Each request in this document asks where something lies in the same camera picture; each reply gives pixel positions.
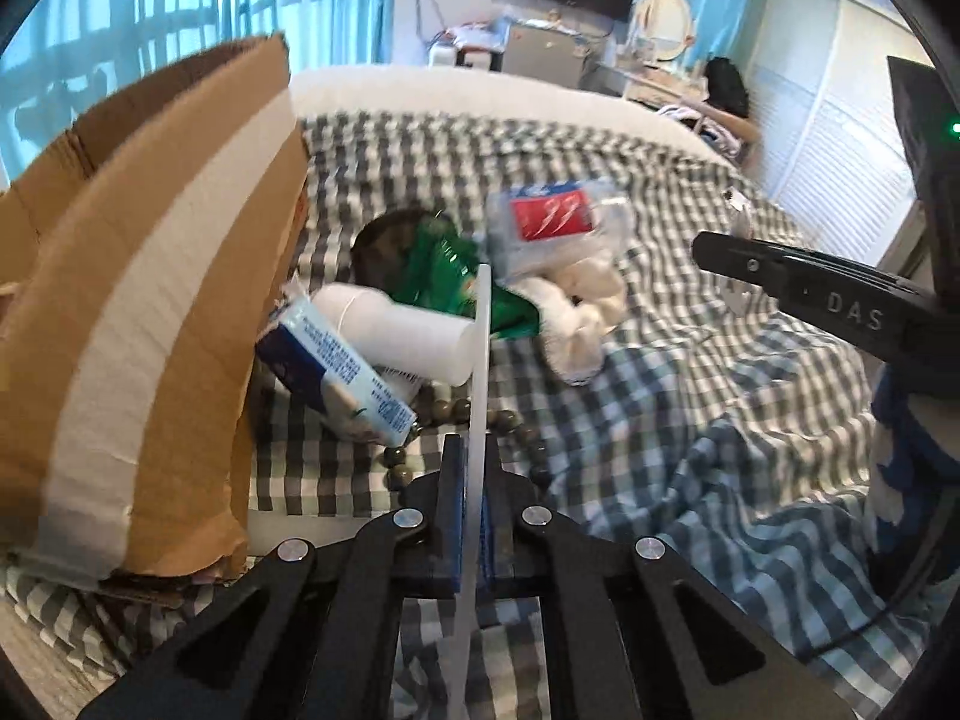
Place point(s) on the blue white small box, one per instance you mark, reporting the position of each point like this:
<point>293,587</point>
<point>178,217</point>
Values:
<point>330,367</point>

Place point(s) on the pile of plastic bags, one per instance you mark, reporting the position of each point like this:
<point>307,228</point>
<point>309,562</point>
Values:
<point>480,30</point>

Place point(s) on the black backpack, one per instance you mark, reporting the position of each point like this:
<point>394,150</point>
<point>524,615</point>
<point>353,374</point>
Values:
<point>727,86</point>

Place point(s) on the small white object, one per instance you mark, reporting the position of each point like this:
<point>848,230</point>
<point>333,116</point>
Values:
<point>739,214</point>

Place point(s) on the plastic bag of cotton balls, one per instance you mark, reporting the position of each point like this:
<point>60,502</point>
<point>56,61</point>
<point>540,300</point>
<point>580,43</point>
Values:
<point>555,217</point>

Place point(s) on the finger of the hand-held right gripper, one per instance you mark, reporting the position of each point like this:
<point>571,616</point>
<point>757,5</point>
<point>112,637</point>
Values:
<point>742,259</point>

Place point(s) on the brown cardboard box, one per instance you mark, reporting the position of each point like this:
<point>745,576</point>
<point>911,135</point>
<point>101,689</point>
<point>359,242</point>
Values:
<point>187,315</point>

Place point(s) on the green foil packet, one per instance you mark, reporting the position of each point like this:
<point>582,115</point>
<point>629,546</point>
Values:
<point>442,270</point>

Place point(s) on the white plastic drawer cabinet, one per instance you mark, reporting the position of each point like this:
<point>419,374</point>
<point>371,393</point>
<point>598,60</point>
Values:
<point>465,58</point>

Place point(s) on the silver mini fridge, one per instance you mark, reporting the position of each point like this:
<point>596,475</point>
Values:
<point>544,52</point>

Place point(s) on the white plastic card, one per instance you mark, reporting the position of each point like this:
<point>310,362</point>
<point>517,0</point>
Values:
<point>474,465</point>

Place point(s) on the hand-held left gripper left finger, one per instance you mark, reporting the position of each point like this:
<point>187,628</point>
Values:
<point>448,510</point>

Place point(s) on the wide blue curtain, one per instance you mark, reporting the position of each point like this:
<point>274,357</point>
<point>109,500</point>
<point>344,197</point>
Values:
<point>112,15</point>

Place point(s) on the dark small case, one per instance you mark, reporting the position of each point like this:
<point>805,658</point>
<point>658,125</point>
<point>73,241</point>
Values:
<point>382,247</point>

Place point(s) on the grey white checked sheet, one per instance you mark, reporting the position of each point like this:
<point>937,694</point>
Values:
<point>675,390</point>

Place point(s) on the white louvred wardrobe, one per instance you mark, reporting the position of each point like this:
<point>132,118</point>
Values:
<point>832,127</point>

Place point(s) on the oval white mirror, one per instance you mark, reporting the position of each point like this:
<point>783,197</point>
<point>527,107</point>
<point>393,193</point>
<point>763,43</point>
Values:
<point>664,19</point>

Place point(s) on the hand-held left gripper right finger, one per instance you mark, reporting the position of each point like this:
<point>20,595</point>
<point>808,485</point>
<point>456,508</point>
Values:
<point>491,540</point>

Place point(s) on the white plastic bottle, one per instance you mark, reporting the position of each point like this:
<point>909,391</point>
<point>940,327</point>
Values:
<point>397,330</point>

